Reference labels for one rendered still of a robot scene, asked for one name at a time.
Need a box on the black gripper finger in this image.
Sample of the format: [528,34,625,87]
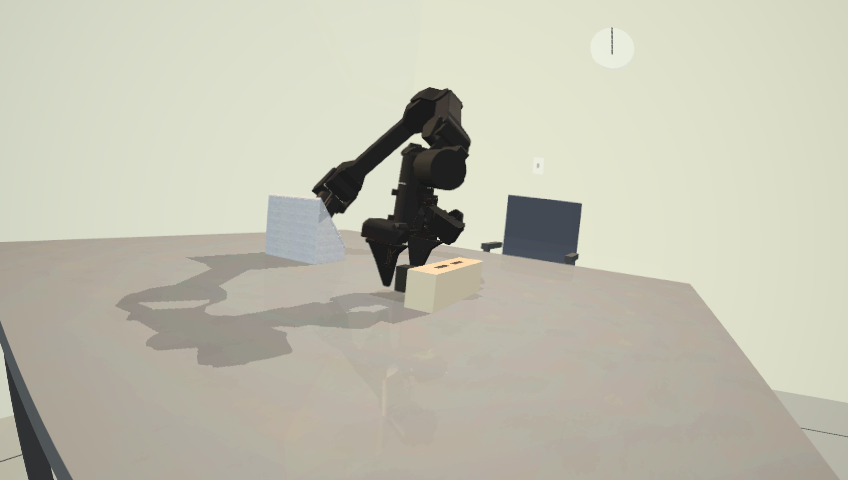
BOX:
[407,235,443,267]
[366,238,408,287]

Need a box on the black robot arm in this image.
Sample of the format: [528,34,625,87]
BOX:
[312,87,471,245]

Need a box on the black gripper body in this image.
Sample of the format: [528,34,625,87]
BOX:
[361,184,438,245]

